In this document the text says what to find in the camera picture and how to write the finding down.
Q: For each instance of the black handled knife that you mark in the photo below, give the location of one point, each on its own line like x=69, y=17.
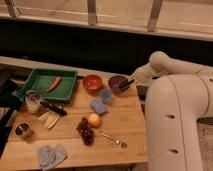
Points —
x=53, y=108

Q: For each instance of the green plastic tray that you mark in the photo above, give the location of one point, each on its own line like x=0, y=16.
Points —
x=39, y=80

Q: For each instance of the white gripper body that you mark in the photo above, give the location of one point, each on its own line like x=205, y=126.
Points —
x=143, y=75

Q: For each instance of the orange apple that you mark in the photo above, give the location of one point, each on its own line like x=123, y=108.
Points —
x=94, y=120

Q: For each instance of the dark grape bunch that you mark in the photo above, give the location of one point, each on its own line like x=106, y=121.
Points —
x=85, y=132

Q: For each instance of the silver fork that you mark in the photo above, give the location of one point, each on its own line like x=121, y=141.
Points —
x=116, y=141

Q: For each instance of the grey blue cloth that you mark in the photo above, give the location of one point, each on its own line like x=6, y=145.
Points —
x=49, y=157

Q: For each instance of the blue plastic cup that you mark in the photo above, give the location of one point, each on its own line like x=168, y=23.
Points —
x=105, y=95

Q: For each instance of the purple bowl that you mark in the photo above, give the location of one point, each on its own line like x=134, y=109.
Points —
x=114, y=83

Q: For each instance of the blue sponge eraser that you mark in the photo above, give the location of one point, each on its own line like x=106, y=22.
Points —
x=98, y=107

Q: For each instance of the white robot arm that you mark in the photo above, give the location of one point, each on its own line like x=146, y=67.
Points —
x=178, y=94

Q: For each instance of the clear glass jar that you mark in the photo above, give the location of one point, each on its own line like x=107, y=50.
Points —
x=32, y=101

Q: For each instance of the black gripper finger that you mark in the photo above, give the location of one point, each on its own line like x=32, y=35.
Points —
x=123, y=88
x=126, y=83

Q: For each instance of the orange carrot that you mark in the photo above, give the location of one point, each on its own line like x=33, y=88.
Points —
x=54, y=84

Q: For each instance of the sliced banana pieces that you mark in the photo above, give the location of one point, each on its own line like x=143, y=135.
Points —
x=49, y=119

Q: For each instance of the small metal cup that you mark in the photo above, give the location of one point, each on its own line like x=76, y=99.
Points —
x=23, y=130

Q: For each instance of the orange bowl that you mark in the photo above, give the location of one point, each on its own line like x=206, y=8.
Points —
x=92, y=83

